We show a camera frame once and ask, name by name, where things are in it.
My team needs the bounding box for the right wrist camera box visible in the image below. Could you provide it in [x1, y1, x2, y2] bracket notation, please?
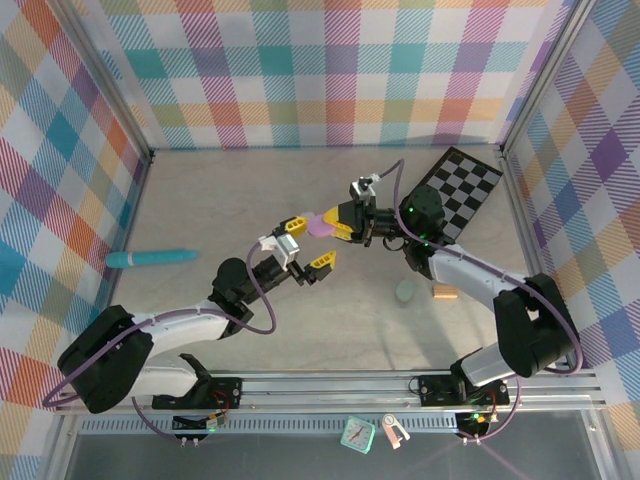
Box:
[348, 173, 381, 205]

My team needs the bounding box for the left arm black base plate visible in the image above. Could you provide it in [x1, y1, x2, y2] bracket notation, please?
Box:
[151, 377, 244, 411]

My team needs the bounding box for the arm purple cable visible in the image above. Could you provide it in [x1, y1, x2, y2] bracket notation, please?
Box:
[42, 242, 279, 445]
[374, 159, 584, 445]

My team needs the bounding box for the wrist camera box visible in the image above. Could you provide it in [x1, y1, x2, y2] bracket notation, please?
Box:
[257, 230, 302, 267]
[348, 173, 381, 205]

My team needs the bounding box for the aluminium frame post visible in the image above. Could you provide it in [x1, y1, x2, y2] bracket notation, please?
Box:
[53, 0, 155, 164]
[497, 0, 601, 161]

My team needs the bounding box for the pink white clip tool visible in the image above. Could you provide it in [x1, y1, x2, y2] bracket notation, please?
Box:
[380, 412, 412, 450]

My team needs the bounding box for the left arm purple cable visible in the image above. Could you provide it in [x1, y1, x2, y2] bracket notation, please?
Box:
[42, 242, 279, 445]

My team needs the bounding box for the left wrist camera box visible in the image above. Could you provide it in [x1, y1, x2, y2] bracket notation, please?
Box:
[257, 230, 302, 267]

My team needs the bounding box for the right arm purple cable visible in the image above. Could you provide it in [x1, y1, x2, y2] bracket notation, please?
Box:
[374, 159, 584, 445]

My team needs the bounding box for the teal plastic tube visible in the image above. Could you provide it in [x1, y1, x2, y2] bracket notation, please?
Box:
[105, 248, 197, 269]

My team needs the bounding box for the aluminium extrusion rail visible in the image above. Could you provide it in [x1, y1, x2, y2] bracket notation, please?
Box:
[53, 370, 607, 415]

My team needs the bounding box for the teal square alarm clock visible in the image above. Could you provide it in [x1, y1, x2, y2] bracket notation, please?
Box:
[339, 415, 376, 455]

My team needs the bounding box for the slotted grey cable duct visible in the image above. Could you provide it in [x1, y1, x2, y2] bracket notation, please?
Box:
[79, 418, 461, 435]

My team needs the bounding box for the black grey chessboard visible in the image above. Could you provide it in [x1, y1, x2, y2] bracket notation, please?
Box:
[414, 145, 504, 239]

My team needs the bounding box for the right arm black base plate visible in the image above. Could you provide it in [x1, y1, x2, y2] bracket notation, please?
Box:
[417, 373, 511, 407]

